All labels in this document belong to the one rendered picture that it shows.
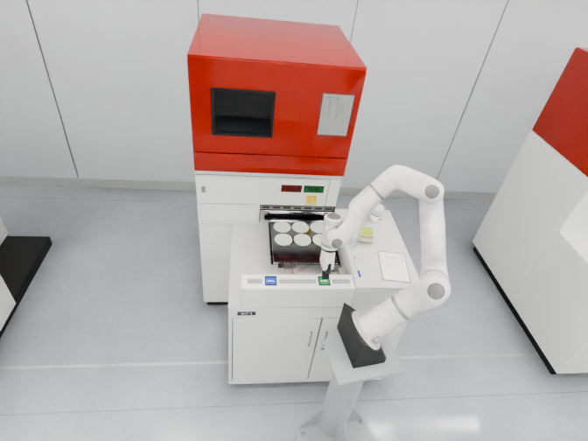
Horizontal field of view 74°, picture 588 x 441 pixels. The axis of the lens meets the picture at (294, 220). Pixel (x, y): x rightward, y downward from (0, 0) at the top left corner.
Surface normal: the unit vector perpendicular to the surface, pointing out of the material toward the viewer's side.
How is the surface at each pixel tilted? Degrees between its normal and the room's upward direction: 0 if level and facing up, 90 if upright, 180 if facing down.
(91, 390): 0
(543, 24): 90
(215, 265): 90
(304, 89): 90
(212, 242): 90
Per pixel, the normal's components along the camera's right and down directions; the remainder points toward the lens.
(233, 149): 0.09, 0.64
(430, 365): 0.11, -0.77
